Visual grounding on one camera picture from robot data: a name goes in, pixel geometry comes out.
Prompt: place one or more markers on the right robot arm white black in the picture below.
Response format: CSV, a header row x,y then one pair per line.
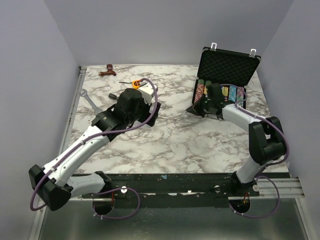
x,y
266,140

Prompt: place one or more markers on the silver wrench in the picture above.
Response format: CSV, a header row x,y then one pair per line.
x,y
84,93

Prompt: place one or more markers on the yellow green chip row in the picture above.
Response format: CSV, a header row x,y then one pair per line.
x,y
206,84

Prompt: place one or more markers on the light blue chip row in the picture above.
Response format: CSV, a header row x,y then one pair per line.
x,y
232,93

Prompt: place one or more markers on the black socket T tool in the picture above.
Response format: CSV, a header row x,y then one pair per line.
x,y
113,96

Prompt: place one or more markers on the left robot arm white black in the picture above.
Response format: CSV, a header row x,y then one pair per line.
x,y
54,182

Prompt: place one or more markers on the pink green chip row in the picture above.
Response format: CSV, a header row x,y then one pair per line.
x,y
240,97

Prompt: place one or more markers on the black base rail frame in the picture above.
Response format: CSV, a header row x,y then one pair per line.
x,y
183,160

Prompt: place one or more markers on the red poker chip row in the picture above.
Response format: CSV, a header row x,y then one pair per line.
x,y
199,90

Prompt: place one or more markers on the black poker chip case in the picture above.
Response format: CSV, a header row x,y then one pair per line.
x,y
226,67

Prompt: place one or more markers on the yellow tape measure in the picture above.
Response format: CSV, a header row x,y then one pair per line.
x,y
136,84

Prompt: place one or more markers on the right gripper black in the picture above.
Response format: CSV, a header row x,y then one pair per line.
x,y
195,109

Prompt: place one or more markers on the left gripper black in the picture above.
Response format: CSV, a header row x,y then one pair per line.
x,y
147,106

